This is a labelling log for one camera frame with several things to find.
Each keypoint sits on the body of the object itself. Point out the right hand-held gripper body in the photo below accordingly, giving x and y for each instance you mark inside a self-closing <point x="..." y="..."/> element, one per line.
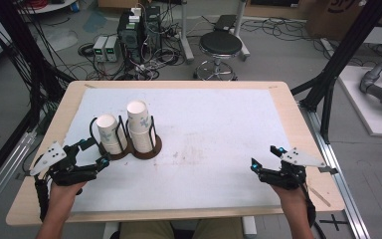
<point x="288" y="177"/>

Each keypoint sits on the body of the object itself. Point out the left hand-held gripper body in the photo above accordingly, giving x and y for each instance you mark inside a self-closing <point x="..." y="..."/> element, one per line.
<point x="59" y="174"/>

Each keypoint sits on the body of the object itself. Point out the short stack of paper cups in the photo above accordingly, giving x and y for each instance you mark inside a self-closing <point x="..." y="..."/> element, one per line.
<point x="109" y="136"/>

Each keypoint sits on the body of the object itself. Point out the tall stack of paper cups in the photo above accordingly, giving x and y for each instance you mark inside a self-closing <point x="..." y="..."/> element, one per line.
<point x="141" y="129"/>

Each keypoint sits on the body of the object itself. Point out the person's right hand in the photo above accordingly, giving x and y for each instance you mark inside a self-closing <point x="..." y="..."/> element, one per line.
<point x="293" y="199"/>

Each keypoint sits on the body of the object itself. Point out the person's left hand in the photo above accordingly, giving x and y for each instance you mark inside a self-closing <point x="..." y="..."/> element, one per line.
<point x="61" y="197"/>

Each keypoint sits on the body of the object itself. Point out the thin wooden stick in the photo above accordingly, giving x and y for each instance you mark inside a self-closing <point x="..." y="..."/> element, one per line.
<point x="320" y="197"/>

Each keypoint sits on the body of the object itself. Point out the wooden table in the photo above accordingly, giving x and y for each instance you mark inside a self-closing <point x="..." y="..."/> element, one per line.
<point x="311" y="132"/>

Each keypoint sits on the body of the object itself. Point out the white table mat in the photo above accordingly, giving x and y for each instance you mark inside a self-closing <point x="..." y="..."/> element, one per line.
<point x="212" y="132"/>

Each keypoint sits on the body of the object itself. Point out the white table leg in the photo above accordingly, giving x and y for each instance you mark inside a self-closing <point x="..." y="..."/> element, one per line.
<point x="249" y="227"/>

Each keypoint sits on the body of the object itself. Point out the white floor board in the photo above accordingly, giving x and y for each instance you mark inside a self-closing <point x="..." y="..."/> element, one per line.
<point x="361" y="106"/>

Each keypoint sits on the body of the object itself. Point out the grey power supply unit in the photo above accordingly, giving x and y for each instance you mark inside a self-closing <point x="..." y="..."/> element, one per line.
<point x="112" y="49"/>
<point x="99" y="48"/>

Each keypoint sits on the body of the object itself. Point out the person's khaki pants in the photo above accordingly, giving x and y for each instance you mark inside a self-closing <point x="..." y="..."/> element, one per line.
<point x="182" y="230"/>

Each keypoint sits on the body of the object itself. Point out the black computer tower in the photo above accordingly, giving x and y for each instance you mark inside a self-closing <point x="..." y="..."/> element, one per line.
<point x="130" y="36"/>

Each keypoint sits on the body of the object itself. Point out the white desk leg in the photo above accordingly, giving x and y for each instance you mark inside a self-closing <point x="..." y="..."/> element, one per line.
<point x="242" y="36"/>
<point x="186" y="40"/>

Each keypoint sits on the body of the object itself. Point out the black round stool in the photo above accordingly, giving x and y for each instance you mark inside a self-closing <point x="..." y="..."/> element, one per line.
<point x="220" y="45"/>

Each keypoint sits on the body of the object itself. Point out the blue tape roll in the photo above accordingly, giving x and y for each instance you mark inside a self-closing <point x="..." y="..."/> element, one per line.
<point x="75" y="6"/>

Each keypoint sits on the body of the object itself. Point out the cardboard box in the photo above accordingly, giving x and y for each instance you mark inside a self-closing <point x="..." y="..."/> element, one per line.
<point x="338" y="18"/>

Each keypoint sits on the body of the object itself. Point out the aluminium floor rail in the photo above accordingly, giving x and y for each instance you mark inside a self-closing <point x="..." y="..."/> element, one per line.
<point x="3" y="172"/>
<point x="341" y="186"/>

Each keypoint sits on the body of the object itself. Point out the black frame post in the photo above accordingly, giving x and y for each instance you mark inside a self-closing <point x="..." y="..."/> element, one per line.
<point x="30" y="59"/>
<point x="341" y="53"/>

